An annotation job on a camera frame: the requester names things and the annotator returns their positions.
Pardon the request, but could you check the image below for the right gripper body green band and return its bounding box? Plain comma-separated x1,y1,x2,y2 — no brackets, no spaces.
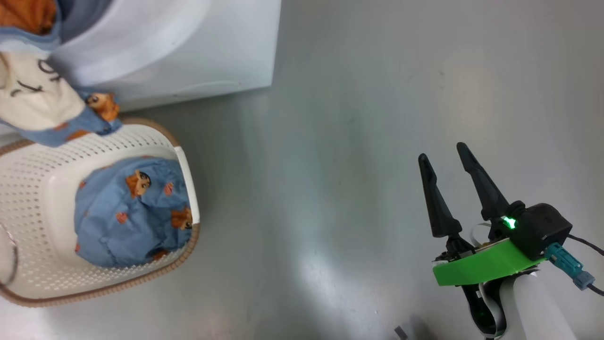
433,217,548,338

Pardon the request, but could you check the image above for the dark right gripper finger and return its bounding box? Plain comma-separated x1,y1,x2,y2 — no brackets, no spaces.
418,153,463,238
456,143,511,221

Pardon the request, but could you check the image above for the blue cartoon print garment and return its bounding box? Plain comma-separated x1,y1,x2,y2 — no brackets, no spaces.
74,157,193,269

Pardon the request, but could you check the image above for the cream and blue cartoon shirt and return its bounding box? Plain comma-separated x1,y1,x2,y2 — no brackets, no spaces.
0,0,122,147

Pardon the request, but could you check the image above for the white front-load washing machine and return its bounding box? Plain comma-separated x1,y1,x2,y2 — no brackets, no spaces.
47,0,282,112

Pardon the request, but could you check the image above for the cream perforated laundry basket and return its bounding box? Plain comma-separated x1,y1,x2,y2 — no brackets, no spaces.
0,118,201,308

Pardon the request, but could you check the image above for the teal right camera connector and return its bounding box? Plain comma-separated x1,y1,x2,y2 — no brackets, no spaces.
545,243,596,290

